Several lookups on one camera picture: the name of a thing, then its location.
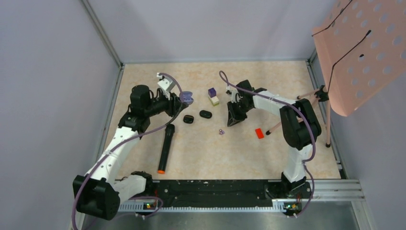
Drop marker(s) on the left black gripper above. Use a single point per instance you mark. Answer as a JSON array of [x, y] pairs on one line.
[[175, 105]]

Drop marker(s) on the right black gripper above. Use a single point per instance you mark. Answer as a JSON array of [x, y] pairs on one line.
[[233, 118]]

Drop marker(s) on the silver lilac oval case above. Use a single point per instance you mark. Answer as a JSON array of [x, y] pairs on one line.
[[187, 98]]

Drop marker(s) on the small black earbud case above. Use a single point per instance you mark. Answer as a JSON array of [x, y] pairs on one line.
[[188, 119]]

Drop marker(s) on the oval black charging case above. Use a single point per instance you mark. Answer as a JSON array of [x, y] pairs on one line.
[[205, 114]]

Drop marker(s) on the red block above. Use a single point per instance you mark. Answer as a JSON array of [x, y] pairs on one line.
[[259, 133]]

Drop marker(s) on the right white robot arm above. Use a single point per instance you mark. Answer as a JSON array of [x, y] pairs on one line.
[[300, 126]]

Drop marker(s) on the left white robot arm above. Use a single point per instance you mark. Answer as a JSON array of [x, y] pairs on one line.
[[97, 193]]

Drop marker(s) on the black microphone orange end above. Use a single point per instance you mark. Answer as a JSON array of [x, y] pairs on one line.
[[169, 132]]

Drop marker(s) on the purple white green brick stack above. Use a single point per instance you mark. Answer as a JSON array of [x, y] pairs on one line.
[[212, 94]]

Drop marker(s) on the pink perforated music stand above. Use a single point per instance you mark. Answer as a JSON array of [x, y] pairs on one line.
[[361, 48]]

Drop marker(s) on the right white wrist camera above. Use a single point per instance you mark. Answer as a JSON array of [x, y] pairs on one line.
[[233, 95]]

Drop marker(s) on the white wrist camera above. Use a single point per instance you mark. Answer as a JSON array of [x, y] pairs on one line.
[[233, 95], [166, 84]]

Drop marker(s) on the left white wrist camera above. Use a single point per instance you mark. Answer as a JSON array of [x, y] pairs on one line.
[[166, 84]]

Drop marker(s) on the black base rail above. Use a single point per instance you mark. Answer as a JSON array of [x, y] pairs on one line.
[[220, 194]]

